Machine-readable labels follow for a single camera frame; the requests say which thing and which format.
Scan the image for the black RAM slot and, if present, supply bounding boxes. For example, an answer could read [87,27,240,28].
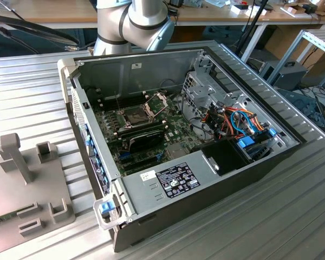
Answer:
[98,92,147,105]
[116,122,165,136]
[115,120,165,134]
[116,124,166,138]
[99,95,150,109]

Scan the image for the green motherboard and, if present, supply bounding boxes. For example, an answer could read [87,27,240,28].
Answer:
[93,90,216,177]

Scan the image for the black graphics card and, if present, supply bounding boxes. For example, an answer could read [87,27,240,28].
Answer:
[121,129,165,154]

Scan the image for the silver chipset heatsink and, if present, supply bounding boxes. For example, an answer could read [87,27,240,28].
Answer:
[166,142,187,161]

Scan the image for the black expansion slot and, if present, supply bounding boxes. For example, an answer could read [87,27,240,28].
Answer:
[123,154,158,168]
[123,162,158,176]

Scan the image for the RAM slot with white clips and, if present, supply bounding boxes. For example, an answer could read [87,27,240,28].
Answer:
[99,94,148,107]
[97,90,146,102]

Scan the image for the silver perforated drive cage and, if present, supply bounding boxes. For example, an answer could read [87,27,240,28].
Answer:
[181,48,251,120]

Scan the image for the grey power supply with label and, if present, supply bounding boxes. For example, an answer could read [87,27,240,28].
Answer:
[114,150,222,217]

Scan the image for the hard disk in blue carrier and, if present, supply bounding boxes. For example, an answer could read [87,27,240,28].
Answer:
[237,128,277,163]

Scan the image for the open grey PC case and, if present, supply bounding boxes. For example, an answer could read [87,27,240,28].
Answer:
[56,46,307,254]

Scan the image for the blue case latch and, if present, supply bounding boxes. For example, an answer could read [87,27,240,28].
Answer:
[101,201,117,217]

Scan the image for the black tripod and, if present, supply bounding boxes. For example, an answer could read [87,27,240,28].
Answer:
[234,0,270,59]

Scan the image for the black equipment case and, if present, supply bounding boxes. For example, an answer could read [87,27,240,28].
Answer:
[272,60,309,92]

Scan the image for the small white box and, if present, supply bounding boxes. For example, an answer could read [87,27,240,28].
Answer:
[229,2,251,16]

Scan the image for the grey parts rack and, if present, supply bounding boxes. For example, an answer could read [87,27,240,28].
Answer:
[0,132,76,257]

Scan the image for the large brown cardboard box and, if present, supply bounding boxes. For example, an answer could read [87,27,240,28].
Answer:
[264,24,325,72]

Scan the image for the wooden desk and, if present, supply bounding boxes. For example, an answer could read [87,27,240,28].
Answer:
[0,0,325,62]

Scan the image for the open flat cardboard box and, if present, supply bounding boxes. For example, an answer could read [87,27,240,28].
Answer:
[280,2,306,18]

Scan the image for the green RAM stick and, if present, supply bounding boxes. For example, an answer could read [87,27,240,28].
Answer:
[0,213,18,226]

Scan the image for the blue wire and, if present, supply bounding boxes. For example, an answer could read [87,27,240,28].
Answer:
[230,110,257,136]

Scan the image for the black case cable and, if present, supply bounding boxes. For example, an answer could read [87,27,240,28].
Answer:
[84,85,103,96]

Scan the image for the orange wire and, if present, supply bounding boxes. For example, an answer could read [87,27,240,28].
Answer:
[222,107,262,131]

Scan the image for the aluminium profile frame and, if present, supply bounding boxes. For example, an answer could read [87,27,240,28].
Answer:
[266,28,325,87]

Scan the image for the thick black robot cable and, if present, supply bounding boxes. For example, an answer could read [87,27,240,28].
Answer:
[0,12,81,46]

